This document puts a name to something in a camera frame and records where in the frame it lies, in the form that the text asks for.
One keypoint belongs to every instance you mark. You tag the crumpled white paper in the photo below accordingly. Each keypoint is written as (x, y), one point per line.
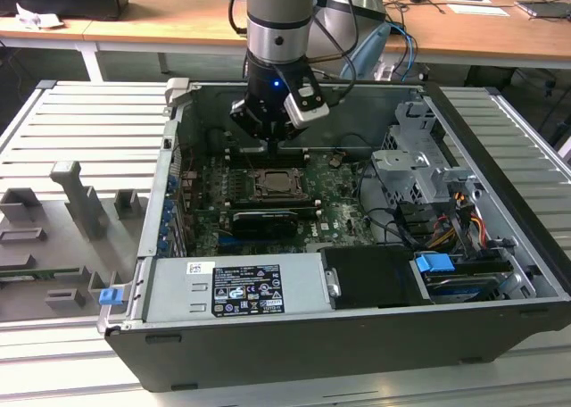
(35, 19)

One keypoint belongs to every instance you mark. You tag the black graphics card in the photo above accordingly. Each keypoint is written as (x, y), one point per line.
(263, 224)

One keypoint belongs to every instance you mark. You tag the black plastic air shroud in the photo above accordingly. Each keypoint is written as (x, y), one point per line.
(370, 277)

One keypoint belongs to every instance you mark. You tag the CPU socket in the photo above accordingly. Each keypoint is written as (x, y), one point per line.
(282, 197)

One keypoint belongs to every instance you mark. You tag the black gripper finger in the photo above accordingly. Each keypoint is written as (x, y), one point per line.
(247, 119)
(292, 134)

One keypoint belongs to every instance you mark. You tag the green RAM stick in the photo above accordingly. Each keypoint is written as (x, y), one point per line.
(44, 273)

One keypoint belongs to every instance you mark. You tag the green motherboard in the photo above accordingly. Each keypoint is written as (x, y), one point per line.
(339, 219)

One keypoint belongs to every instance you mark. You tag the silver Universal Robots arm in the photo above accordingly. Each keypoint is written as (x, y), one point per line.
(276, 19)

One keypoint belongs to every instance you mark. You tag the grey power supply unit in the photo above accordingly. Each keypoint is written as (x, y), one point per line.
(178, 291)

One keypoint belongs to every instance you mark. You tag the silver metal disk bay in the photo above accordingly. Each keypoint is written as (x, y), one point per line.
(401, 170)

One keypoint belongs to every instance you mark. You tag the wooden desk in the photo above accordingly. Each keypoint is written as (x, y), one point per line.
(143, 25)

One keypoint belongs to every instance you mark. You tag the grey laptop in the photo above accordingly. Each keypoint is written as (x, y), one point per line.
(546, 9)

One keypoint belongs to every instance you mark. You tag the blue case latch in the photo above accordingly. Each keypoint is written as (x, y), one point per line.
(110, 296)

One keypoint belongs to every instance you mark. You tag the black RAM slot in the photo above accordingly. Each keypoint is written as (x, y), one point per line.
(290, 158)
(276, 203)

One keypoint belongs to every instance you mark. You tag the grey parts rack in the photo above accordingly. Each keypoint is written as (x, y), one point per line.
(67, 246)

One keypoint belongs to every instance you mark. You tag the white paper sheet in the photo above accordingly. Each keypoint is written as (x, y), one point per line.
(477, 10)

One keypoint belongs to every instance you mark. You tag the hard disk in blue carrier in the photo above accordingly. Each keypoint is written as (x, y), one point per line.
(432, 263)

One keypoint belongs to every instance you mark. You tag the black open PC case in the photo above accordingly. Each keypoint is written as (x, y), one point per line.
(312, 353)

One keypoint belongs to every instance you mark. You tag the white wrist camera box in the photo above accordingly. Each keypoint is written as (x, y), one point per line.
(308, 110)

